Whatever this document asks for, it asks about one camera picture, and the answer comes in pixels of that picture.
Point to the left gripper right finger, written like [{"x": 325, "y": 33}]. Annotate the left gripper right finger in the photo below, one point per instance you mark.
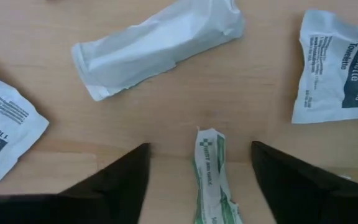
[{"x": 306, "y": 193}]

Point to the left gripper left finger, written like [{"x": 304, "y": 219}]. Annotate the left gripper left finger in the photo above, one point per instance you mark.
[{"x": 98, "y": 199}]

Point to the long green white bandage packet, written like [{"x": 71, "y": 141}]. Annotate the long green white bandage packet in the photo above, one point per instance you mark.
[
  {"x": 210, "y": 174},
  {"x": 154, "y": 49}
]

